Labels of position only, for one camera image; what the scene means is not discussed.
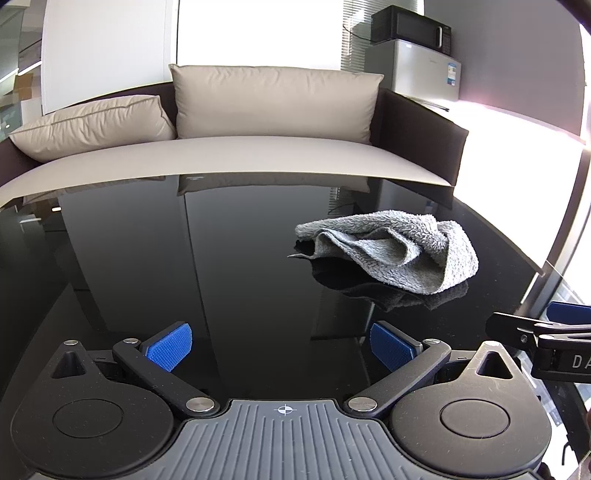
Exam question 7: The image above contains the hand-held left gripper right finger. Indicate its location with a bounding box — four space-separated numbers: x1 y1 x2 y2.
345 321 524 419

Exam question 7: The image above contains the brown cardboard box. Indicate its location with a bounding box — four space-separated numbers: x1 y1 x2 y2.
13 74 37 100

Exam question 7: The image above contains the silver mini fridge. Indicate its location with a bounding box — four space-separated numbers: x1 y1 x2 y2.
364 38 463 112

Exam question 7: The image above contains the brown sofa with beige seat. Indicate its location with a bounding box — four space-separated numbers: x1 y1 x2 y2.
0 83 470 209

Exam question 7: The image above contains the grey fluffy towel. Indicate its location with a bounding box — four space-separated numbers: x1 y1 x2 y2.
287 209 480 295

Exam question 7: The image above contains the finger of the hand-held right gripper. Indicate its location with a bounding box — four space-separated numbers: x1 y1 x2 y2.
491 313 591 347
549 301 591 326

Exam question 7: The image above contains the small beige cushion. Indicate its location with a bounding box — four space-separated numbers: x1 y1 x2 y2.
8 95 177 162

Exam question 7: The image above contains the black microwave oven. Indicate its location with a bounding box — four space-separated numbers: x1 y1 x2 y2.
370 4 454 54

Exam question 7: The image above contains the window blind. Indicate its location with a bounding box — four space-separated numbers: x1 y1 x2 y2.
342 0 376 75

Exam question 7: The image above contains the large beige cushion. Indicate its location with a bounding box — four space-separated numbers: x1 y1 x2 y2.
168 64 385 147

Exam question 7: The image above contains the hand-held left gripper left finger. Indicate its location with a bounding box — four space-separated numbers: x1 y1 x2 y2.
50 322 221 418

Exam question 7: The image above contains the black power cable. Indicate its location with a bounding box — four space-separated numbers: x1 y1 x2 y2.
347 16 376 43

